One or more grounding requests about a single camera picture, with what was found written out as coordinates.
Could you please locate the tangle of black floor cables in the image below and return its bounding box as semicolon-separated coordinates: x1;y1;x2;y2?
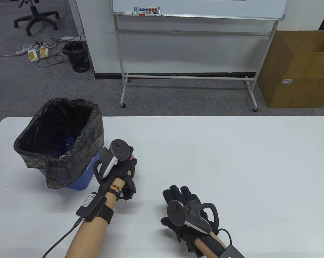
37;32;86;67

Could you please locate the black white motion controller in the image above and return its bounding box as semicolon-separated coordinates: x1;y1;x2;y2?
93;139;133;184
167;199;219;234

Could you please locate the office chair base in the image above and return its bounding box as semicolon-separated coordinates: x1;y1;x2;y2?
13;0;60;36

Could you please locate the blue recycling bin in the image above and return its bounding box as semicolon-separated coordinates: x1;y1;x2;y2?
13;98;104;191

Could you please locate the person's right hand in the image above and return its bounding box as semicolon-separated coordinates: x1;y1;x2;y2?
161;185;219;253

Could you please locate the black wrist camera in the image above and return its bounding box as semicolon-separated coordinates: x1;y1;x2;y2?
185;239;204;256
121;176;137;201

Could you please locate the box of coloured magnets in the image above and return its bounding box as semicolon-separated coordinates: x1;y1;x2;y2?
134;7;161;14

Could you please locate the thin black sensor cable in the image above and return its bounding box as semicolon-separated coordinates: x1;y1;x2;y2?
218;228;232;246
42;217;83;258

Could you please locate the black mesh wastebasket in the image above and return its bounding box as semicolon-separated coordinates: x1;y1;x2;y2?
62;41;91;72

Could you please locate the large brown cardboard box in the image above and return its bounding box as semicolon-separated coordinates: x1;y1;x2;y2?
257;30;324;108

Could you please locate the person's right forearm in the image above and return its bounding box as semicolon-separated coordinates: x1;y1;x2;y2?
194;232;227;258

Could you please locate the person's left hand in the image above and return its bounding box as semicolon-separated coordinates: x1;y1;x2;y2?
98;146;138;194

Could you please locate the white rolling whiteboard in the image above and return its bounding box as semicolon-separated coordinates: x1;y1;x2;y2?
111;0;289;112

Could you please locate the black labelled sensor box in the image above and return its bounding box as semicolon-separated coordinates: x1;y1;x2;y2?
217;245;245;258
76;192;114;224

